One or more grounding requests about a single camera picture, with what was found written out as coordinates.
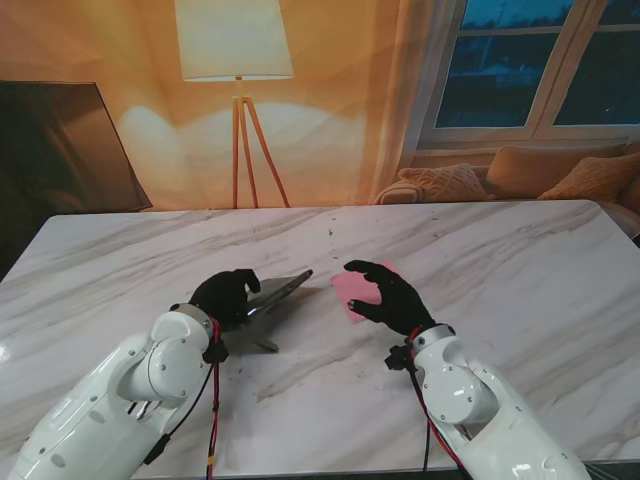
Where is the grey suede zip pouch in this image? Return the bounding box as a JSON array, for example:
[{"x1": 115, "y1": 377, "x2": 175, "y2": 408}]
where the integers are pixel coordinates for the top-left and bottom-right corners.
[{"x1": 219, "y1": 269, "x2": 315, "y2": 354}]

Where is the orange knitted cushion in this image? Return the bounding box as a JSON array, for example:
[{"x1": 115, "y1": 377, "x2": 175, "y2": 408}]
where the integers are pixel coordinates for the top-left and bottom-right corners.
[{"x1": 539, "y1": 152, "x2": 640, "y2": 202}]

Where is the cream knitted cushion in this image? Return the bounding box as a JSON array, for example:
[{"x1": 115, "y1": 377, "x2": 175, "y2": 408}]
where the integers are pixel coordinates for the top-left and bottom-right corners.
[{"x1": 397, "y1": 163, "x2": 496, "y2": 202}]

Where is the pink cloth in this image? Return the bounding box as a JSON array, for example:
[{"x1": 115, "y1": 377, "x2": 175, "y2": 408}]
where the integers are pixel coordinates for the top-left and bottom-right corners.
[{"x1": 330, "y1": 260, "x2": 404, "y2": 325}]

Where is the beige curtain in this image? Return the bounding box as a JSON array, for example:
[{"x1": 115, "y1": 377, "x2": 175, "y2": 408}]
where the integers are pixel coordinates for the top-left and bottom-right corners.
[{"x1": 369, "y1": 0, "x2": 469, "y2": 205}]

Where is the dark flat television screen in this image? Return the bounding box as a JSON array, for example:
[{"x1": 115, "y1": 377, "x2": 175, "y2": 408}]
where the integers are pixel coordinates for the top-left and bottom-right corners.
[{"x1": 0, "y1": 80, "x2": 154, "y2": 214}]

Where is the red black arm cable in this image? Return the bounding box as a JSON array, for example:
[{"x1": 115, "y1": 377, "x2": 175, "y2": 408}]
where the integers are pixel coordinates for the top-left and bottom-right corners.
[
  {"x1": 407, "y1": 349, "x2": 472, "y2": 475},
  {"x1": 127, "y1": 319, "x2": 224, "y2": 480}
]

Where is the floor lamp with wooden legs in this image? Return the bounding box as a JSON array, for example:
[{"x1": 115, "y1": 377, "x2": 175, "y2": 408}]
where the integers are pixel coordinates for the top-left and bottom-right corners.
[{"x1": 173, "y1": 0, "x2": 295, "y2": 209}]

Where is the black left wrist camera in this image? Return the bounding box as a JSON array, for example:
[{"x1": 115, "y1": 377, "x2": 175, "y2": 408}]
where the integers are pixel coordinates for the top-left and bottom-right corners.
[{"x1": 201, "y1": 341, "x2": 231, "y2": 366}]

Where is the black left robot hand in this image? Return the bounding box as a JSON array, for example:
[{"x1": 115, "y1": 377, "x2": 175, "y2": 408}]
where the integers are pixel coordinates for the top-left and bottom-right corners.
[{"x1": 188, "y1": 267, "x2": 262, "y2": 333}]

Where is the plain tan cushion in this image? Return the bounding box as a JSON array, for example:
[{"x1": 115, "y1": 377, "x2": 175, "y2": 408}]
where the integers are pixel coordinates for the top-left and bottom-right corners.
[{"x1": 487, "y1": 144, "x2": 629, "y2": 200}]

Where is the white framed window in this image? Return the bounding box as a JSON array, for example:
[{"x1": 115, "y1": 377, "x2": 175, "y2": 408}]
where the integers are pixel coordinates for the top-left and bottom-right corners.
[{"x1": 417, "y1": 0, "x2": 640, "y2": 151}]

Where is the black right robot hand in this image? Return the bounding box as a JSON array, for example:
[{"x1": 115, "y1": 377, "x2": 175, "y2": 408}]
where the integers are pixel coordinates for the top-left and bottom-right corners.
[{"x1": 343, "y1": 259, "x2": 436, "y2": 338}]

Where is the red black right arm cable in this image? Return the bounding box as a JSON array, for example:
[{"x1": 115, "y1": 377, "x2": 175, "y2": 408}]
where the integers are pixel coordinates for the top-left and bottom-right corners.
[{"x1": 407, "y1": 349, "x2": 472, "y2": 475}]

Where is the beige sofa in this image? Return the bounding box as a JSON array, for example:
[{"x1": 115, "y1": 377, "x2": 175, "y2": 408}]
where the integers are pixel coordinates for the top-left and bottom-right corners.
[{"x1": 375, "y1": 142, "x2": 640, "y2": 236}]

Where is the red black left arm cable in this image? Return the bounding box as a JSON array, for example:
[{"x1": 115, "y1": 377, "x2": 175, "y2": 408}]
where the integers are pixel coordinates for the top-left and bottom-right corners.
[{"x1": 127, "y1": 319, "x2": 224, "y2": 480}]

